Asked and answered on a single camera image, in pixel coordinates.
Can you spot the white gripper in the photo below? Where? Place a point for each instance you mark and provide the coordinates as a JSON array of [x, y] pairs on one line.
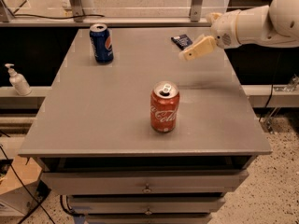
[[224, 30]]

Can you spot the blue rxbar blueberry bar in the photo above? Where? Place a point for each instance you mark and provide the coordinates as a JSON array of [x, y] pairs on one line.
[[182, 41]]

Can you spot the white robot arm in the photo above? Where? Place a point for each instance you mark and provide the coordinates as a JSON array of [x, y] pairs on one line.
[[273, 26]]

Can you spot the red coca-cola can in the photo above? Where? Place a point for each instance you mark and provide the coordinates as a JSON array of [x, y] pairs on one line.
[[164, 101]]

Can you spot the blue pepsi can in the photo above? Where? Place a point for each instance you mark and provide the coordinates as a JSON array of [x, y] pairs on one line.
[[102, 43]]

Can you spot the top grey drawer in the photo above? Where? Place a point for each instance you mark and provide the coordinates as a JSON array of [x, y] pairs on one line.
[[152, 182]]

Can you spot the grey drawer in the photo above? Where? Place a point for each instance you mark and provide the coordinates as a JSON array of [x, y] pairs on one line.
[[150, 219], [146, 204], [152, 182]]

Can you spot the grey drawer cabinet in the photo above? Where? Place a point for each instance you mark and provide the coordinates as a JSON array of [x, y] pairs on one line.
[[96, 118]]

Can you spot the white pump soap bottle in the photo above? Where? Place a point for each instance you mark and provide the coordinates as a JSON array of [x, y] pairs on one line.
[[18, 81]]

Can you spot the middle grey drawer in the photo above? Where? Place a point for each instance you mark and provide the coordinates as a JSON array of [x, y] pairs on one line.
[[146, 204]]

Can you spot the bottom grey drawer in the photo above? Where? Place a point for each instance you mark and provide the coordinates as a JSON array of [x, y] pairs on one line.
[[150, 219]]

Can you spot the cardboard box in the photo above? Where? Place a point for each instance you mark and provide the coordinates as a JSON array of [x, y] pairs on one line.
[[17, 190]]

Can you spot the right metal bracket post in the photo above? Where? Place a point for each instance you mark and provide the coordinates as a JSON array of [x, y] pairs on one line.
[[195, 10]]

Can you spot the metal bracket post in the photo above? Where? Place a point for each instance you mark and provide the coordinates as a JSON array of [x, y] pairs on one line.
[[195, 10], [77, 10]]

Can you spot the left metal bracket post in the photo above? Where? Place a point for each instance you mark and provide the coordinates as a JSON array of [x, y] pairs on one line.
[[77, 10]]

